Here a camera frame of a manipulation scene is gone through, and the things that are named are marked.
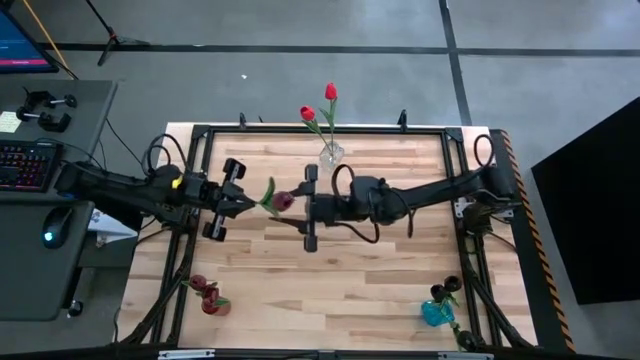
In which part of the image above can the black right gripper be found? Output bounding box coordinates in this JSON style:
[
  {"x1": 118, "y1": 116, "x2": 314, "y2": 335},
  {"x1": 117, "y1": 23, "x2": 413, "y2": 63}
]
[{"x1": 268, "y1": 163, "x2": 352, "y2": 253}]

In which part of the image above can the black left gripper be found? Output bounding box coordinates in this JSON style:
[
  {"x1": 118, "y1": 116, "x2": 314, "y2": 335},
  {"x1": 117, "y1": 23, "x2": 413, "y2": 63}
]
[{"x1": 185, "y1": 158, "x2": 259, "y2": 242}]

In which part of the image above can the dark purple artificial tulip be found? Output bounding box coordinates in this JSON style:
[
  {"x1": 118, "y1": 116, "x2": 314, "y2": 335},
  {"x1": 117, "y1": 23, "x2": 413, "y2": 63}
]
[{"x1": 255, "y1": 175, "x2": 296, "y2": 219}]

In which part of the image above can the clear cut-glass vase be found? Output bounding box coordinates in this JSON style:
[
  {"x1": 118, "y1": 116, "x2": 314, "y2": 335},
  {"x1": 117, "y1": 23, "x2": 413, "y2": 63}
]
[{"x1": 318, "y1": 141, "x2": 345, "y2": 173}]

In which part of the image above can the blue glass vase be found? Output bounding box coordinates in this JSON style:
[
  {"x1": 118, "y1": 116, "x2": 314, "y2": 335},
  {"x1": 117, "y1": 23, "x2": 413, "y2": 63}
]
[{"x1": 420, "y1": 298, "x2": 456, "y2": 329}]

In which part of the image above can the white paper sheet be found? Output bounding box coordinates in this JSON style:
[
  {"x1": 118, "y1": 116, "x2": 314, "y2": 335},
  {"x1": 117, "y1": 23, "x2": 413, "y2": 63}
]
[{"x1": 87, "y1": 208, "x2": 139, "y2": 247}]

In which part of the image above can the grey desk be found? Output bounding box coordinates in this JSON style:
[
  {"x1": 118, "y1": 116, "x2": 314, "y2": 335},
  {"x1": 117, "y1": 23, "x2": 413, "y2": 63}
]
[{"x1": 0, "y1": 78, "x2": 119, "y2": 201}]

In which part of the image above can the black computer mouse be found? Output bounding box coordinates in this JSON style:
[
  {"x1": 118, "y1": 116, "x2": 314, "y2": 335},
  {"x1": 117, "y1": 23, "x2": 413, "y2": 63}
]
[{"x1": 40, "y1": 205, "x2": 75, "y2": 250}]

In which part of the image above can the black C-clamp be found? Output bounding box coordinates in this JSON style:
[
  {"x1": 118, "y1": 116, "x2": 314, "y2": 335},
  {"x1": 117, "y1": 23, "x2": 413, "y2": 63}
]
[
  {"x1": 15, "y1": 107, "x2": 72, "y2": 134},
  {"x1": 22, "y1": 88, "x2": 79, "y2": 110}
]

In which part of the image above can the black tripod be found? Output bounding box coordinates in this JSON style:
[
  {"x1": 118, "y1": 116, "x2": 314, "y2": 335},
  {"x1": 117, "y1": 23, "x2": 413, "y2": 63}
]
[{"x1": 82, "y1": 0, "x2": 151, "y2": 68}]

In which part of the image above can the backlit black keyboard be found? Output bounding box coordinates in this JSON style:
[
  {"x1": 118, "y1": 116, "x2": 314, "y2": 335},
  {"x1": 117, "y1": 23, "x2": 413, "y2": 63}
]
[{"x1": 0, "y1": 140, "x2": 64, "y2": 194}]

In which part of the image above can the pale yellow sticky note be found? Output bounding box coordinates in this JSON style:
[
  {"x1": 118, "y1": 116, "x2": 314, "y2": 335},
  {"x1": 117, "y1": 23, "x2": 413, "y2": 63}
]
[{"x1": 0, "y1": 110, "x2": 23, "y2": 135}]

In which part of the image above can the lit blue monitor screen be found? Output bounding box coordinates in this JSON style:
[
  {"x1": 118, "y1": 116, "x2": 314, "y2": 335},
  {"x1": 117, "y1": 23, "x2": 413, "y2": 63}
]
[{"x1": 0, "y1": 7, "x2": 60, "y2": 75}]

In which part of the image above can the large black panel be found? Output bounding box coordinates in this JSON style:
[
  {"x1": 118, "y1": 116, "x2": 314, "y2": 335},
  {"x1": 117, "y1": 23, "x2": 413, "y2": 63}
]
[{"x1": 530, "y1": 96, "x2": 640, "y2": 306}]

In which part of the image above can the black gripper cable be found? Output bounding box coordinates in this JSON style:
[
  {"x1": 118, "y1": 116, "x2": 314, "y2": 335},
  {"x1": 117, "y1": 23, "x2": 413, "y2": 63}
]
[{"x1": 330, "y1": 163, "x2": 382, "y2": 245}]

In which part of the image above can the black arm base cable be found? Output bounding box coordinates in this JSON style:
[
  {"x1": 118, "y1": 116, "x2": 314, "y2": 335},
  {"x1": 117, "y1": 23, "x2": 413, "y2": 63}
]
[
  {"x1": 141, "y1": 132, "x2": 190, "y2": 177},
  {"x1": 473, "y1": 133, "x2": 495, "y2": 170}
]

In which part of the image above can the black aluminium table frame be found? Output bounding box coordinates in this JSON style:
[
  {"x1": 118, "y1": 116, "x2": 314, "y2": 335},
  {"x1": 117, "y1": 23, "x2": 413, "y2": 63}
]
[{"x1": 118, "y1": 123, "x2": 536, "y2": 351}]

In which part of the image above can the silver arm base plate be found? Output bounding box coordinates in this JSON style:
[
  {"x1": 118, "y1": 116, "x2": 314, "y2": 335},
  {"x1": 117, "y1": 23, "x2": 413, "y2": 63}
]
[{"x1": 452, "y1": 196, "x2": 516, "y2": 222}]

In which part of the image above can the silver aluminium bracket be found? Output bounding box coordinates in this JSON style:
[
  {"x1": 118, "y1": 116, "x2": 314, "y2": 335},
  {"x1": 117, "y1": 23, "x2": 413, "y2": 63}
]
[
  {"x1": 437, "y1": 351, "x2": 495, "y2": 360},
  {"x1": 157, "y1": 348, "x2": 216, "y2": 360}
]

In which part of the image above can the yellow cable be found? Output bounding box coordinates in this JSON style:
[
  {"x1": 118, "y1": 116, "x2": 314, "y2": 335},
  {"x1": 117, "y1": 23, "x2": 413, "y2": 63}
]
[{"x1": 22, "y1": 0, "x2": 77, "y2": 80}]

